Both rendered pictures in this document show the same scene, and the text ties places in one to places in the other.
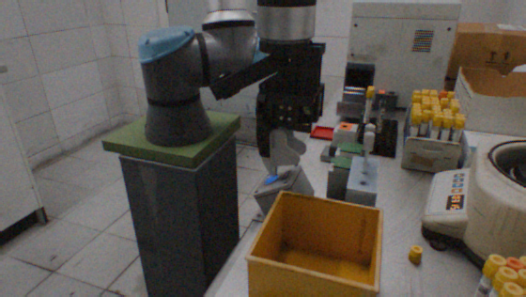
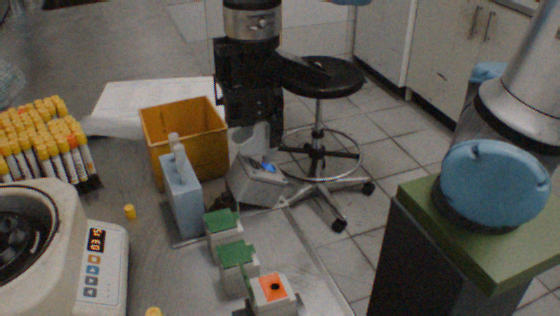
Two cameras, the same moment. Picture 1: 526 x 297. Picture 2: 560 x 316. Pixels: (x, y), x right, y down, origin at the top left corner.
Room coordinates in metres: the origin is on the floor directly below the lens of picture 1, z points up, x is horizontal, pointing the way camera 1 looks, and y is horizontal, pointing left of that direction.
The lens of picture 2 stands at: (0.91, -0.37, 1.36)
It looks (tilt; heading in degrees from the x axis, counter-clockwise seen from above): 36 degrees down; 138
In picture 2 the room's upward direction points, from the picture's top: straight up
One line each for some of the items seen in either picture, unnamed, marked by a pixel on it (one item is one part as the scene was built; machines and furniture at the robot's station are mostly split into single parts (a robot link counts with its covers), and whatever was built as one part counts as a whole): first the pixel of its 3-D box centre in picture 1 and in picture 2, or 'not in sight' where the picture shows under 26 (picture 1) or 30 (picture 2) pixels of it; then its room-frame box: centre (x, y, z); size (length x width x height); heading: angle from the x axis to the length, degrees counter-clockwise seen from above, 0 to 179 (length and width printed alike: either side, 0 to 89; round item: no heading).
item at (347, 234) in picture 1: (317, 263); (183, 141); (0.31, -0.06, 0.93); 0.13 x 0.13 x 0.10; 71
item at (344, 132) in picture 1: (345, 140); (271, 303); (0.67, -0.17, 0.92); 0.05 x 0.04 x 0.06; 67
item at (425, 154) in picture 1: (427, 136); not in sight; (0.71, -0.36, 0.91); 0.20 x 0.10 x 0.07; 159
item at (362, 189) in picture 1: (360, 200); (183, 197); (0.44, -0.15, 0.92); 0.10 x 0.07 x 0.10; 162
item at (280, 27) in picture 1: (286, 23); (253, 20); (0.48, -0.03, 1.18); 0.08 x 0.08 x 0.05
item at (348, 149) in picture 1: (348, 162); (238, 269); (0.60, -0.16, 0.91); 0.05 x 0.04 x 0.07; 69
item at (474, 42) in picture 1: (486, 52); not in sight; (1.38, -0.85, 0.97); 0.31 x 0.23 x 0.18; 153
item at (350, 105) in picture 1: (354, 96); not in sight; (0.97, -0.26, 0.92); 0.21 x 0.07 x 0.05; 159
